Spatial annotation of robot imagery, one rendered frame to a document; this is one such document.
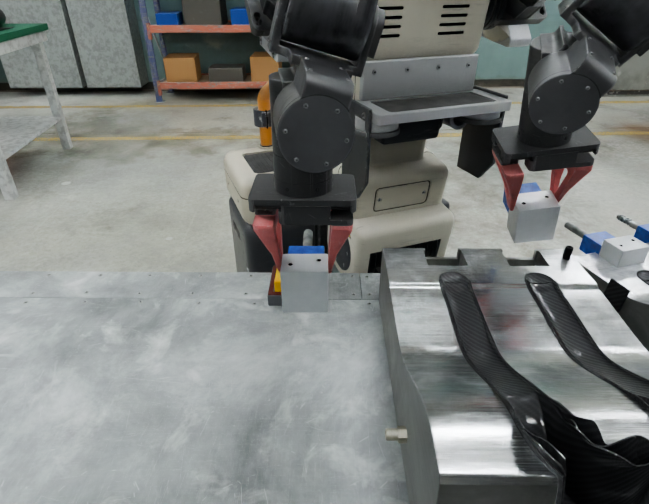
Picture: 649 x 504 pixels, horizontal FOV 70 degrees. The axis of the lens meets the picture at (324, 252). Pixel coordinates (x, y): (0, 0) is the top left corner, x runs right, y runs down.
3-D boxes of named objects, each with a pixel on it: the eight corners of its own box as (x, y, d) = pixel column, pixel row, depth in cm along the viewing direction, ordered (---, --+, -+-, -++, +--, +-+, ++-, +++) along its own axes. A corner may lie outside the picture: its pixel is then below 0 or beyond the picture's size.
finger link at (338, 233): (350, 288, 48) (354, 206, 43) (281, 288, 48) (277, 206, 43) (348, 254, 54) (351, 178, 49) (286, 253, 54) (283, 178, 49)
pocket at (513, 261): (494, 270, 67) (499, 248, 65) (530, 270, 67) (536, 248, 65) (504, 288, 63) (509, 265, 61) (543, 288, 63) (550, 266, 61)
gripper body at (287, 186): (356, 218, 44) (359, 142, 40) (248, 217, 44) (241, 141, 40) (353, 190, 49) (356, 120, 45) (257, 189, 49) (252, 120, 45)
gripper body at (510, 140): (598, 158, 52) (616, 94, 47) (504, 169, 53) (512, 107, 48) (575, 131, 56) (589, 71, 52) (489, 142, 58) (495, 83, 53)
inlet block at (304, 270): (289, 250, 62) (288, 214, 59) (327, 250, 62) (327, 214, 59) (282, 312, 50) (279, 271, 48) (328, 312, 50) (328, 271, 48)
